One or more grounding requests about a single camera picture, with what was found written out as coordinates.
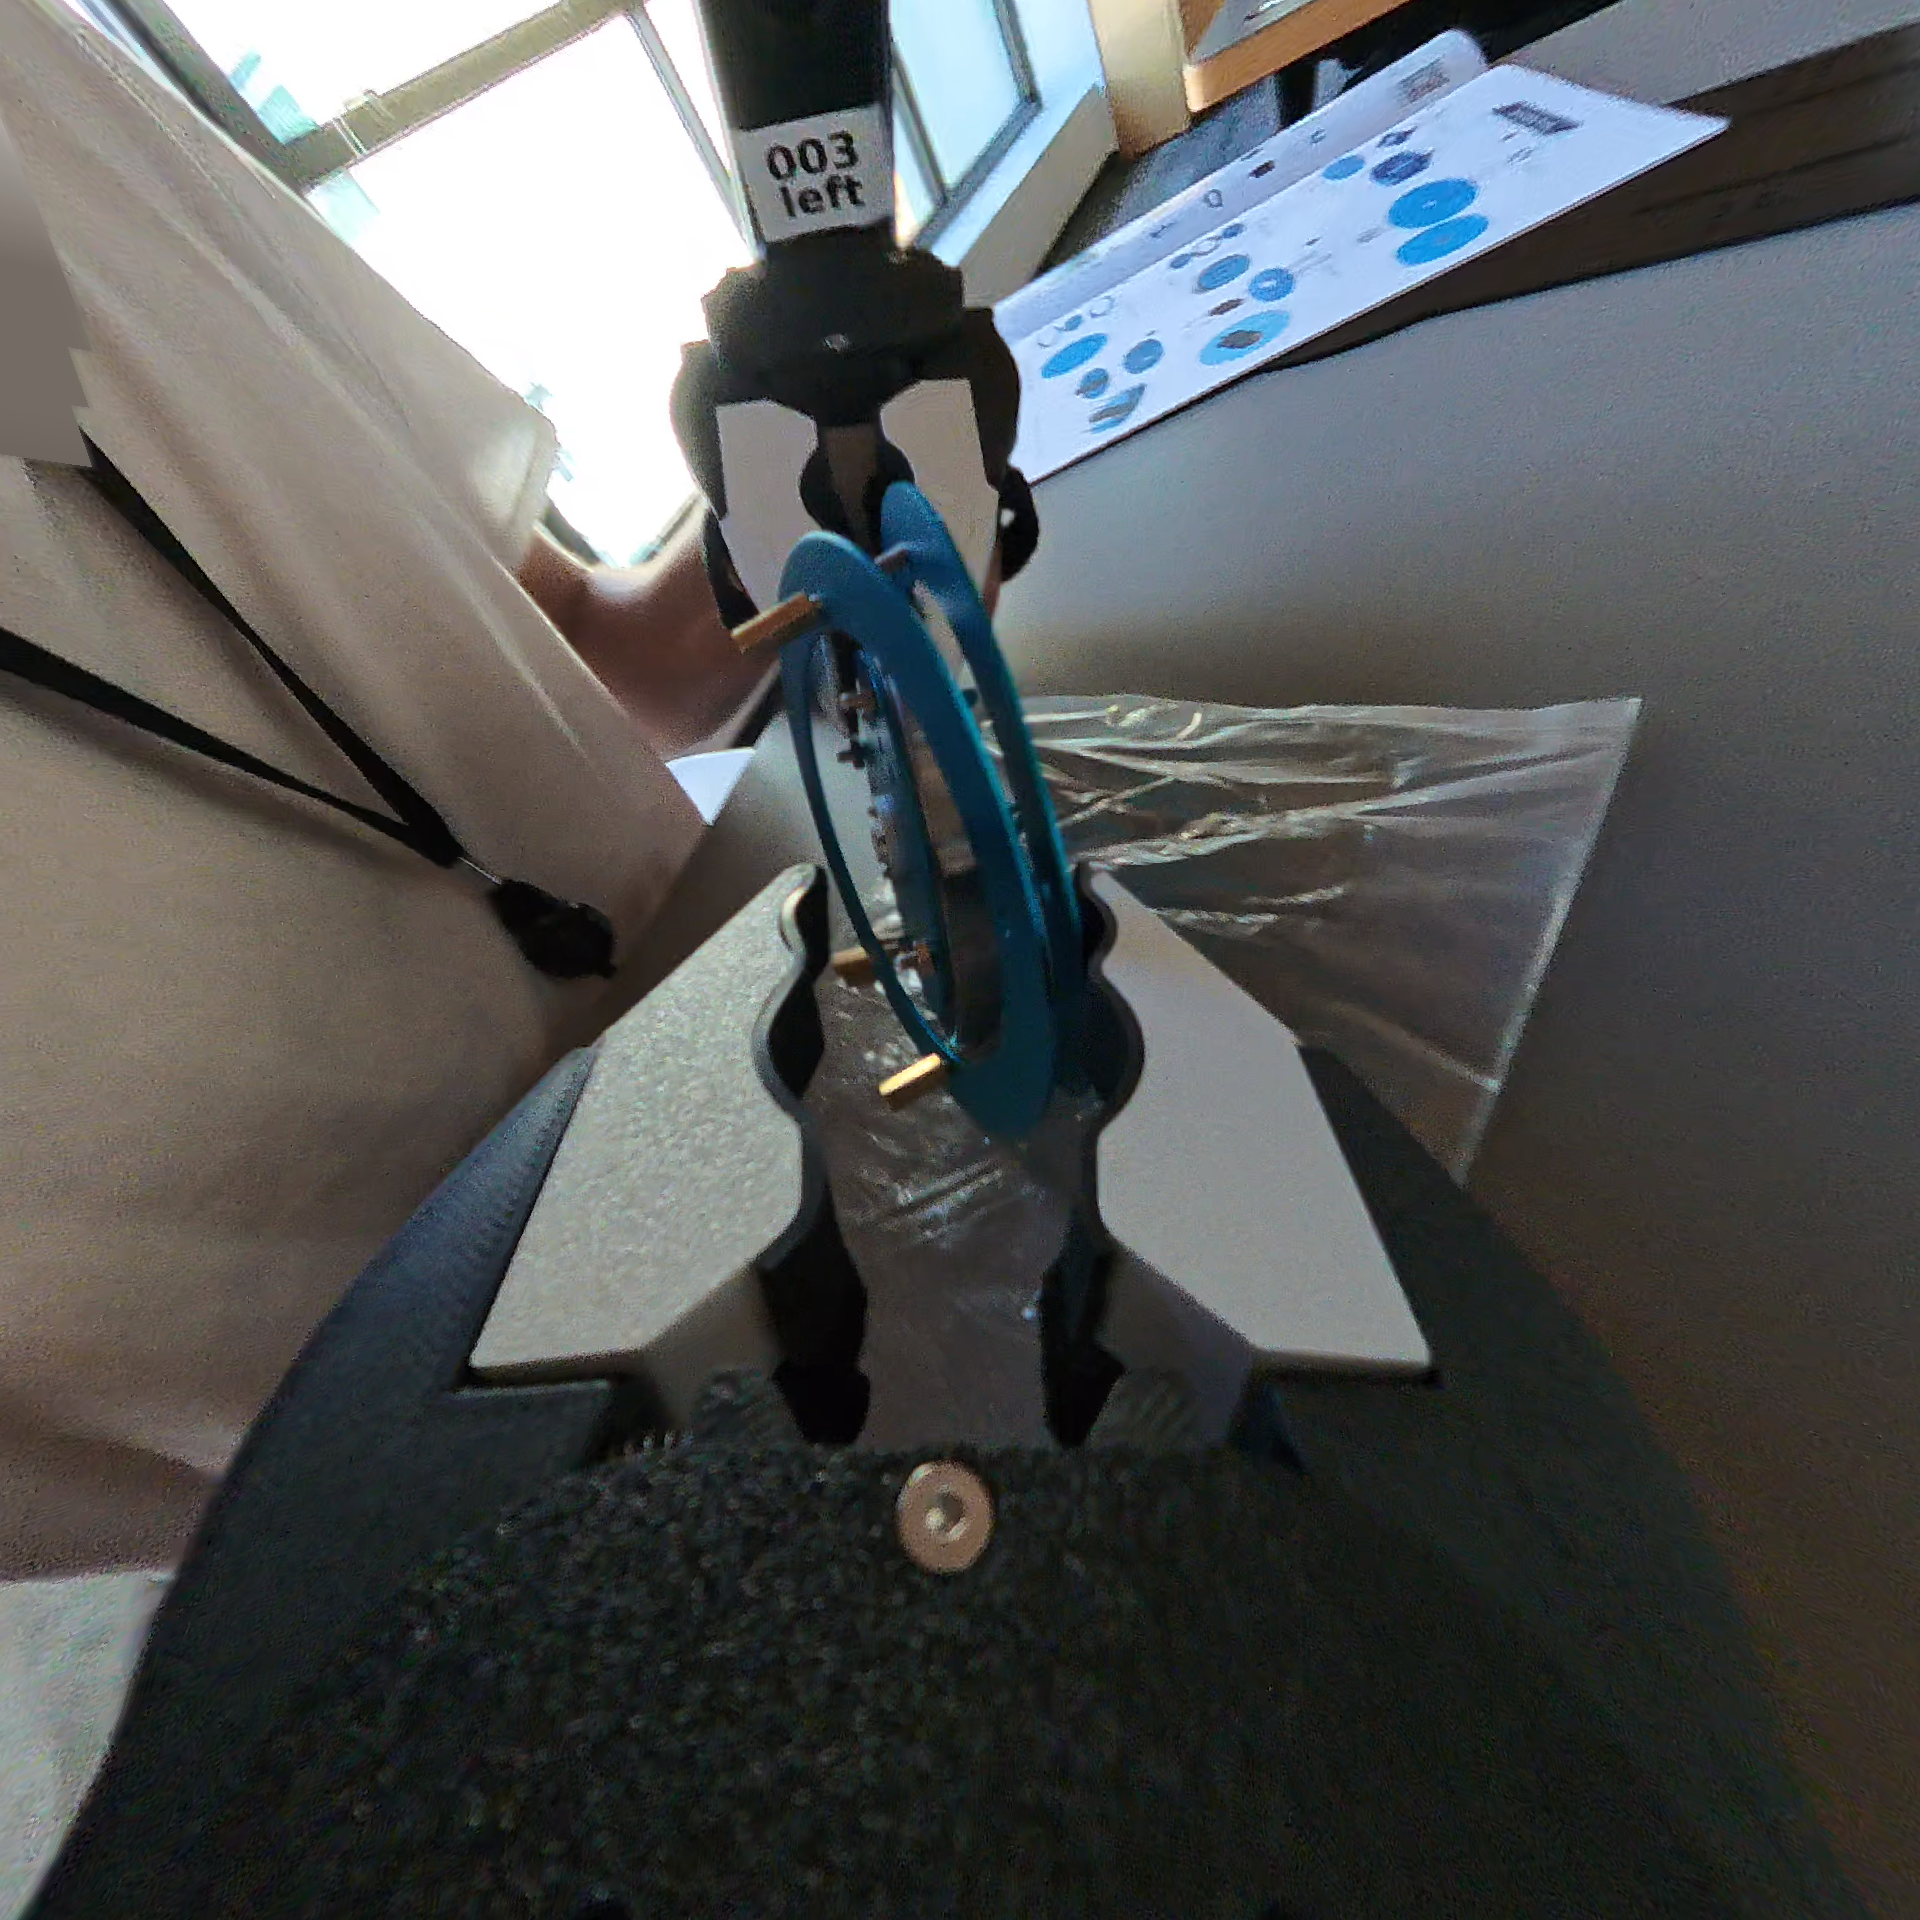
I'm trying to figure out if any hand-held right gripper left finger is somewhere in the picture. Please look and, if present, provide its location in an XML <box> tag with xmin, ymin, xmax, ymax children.
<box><xmin>466</xmin><ymin>867</ymin><xmax>874</xmax><ymax>1448</ymax></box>

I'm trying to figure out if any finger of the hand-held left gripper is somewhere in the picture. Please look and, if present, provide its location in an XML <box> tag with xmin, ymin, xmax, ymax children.
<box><xmin>882</xmin><ymin>382</ymin><xmax>1002</xmax><ymax>595</ymax></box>
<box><xmin>721</xmin><ymin>404</ymin><xmax>847</xmax><ymax>601</ymax></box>

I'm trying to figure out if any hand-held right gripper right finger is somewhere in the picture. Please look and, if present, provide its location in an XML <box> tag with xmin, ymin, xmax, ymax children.
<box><xmin>1040</xmin><ymin>867</ymin><xmax>1429</xmax><ymax>1448</ymax></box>

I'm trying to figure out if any blue round turntable assembly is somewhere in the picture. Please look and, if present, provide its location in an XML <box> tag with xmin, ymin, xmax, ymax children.
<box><xmin>779</xmin><ymin>482</ymin><xmax>1084</xmax><ymax>1144</ymax></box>

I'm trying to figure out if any person's left forearm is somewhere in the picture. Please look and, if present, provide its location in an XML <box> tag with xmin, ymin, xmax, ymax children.
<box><xmin>519</xmin><ymin>507</ymin><xmax>783</xmax><ymax>750</ymax></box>

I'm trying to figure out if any grey desk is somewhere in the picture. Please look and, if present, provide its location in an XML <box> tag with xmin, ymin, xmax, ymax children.
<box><xmin>645</xmin><ymin>32</ymin><xmax>1920</xmax><ymax>1920</ymax></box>

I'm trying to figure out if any clear plastic bag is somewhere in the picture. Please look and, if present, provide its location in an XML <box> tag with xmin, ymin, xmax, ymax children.
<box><xmin>818</xmin><ymin>684</ymin><xmax>1645</xmax><ymax>1329</ymax></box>

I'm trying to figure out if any white paper sheet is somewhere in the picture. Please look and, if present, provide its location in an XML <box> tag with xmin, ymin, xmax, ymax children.
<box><xmin>989</xmin><ymin>32</ymin><xmax>1733</xmax><ymax>482</ymax></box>

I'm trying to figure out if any black chest strap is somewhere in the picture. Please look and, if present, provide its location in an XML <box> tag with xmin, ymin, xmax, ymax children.
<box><xmin>0</xmin><ymin>438</ymin><xmax>622</xmax><ymax>982</ymax></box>

